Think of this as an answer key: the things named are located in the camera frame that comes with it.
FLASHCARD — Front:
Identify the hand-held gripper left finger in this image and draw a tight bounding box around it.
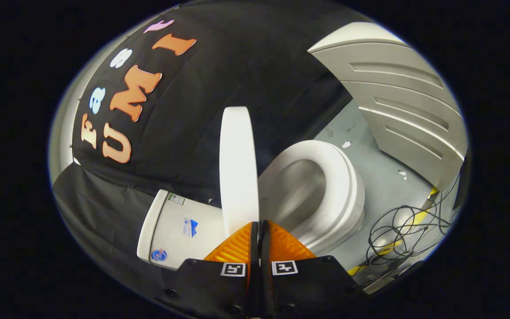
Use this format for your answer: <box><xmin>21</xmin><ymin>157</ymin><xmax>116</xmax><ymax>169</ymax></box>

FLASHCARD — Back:
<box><xmin>155</xmin><ymin>220</ymin><xmax>260</xmax><ymax>319</ymax></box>

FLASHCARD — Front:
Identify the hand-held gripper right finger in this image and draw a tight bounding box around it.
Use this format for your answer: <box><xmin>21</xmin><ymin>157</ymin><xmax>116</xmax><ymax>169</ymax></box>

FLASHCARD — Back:
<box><xmin>260</xmin><ymin>220</ymin><xmax>368</xmax><ymax>319</ymax></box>

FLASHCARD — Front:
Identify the yellow black floor tape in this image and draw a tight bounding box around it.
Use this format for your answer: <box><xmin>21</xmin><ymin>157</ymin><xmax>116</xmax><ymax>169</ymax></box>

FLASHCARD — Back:
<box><xmin>348</xmin><ymin>186</ymin><xmax>439</xmax><ymax>275</ymax></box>

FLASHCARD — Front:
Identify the black backdrop cloth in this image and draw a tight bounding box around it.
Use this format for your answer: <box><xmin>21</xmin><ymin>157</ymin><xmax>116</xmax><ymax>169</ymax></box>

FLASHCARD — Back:
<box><xmin>51</xmin><ymin>0</ymin><xmax>371</xmax><ymax>306</ymax></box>

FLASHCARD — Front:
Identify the black cable tangle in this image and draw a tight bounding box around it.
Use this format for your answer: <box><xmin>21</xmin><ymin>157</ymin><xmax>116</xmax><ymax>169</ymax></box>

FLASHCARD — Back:
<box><xmin>366</xmin><ymin>177</ymin><xmax>461</xmax><ymax>275</ymax></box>

